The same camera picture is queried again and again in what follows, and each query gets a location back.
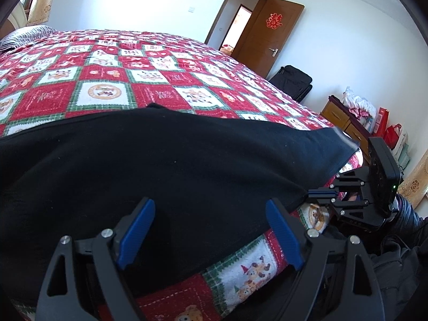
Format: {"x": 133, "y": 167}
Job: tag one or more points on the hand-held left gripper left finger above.
{"x": 137, "y": 234}

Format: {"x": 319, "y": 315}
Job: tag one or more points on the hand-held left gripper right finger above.
{"x": 284, "y": 237}

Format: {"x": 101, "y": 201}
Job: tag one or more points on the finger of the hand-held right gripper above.
{"x": 347, "y": 207}
{"x": 351, "y": 180}

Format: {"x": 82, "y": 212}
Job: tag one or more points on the black pants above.
{"x": 167, "y": 160}

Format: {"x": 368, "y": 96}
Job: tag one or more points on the person's right forearm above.
{"x": 406, "y": 217}

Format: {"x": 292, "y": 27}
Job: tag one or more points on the golden floral curtain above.
{"x": 414, "y": 180}

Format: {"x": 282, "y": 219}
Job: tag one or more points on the white and teal bag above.
{"x": 403, "y": 153}

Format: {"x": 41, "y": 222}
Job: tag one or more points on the red gift bag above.
{"x": 393, "y": 137}

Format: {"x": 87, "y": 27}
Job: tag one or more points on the red box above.
{"x": 382, "y": 120}

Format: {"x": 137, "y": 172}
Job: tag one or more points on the wooden cabinet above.
{"x": 334, "y": 113}

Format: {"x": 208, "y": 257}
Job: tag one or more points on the person's dark jacket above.
{"x": 398, "y": 274}

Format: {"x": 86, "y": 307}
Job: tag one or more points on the black suitcase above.
{"x": 291, "y": 80}

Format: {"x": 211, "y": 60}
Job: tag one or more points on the red checkered printed blanket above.
{"x": 100, "y": 90}

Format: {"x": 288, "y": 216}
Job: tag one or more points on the brown wooden door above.
{"x": 260, "y": 40}

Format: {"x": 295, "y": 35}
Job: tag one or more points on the red paper door decoration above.
{"x": 274, "y": 21}

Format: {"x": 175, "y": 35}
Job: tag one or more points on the striped pillow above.
{"x": 26, "y": 36}

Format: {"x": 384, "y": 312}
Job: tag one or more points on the cream and brown headboard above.
{"x": 16, "y": 16}

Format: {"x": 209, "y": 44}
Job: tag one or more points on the brown door frame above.
{"x": 227, "y": 3}

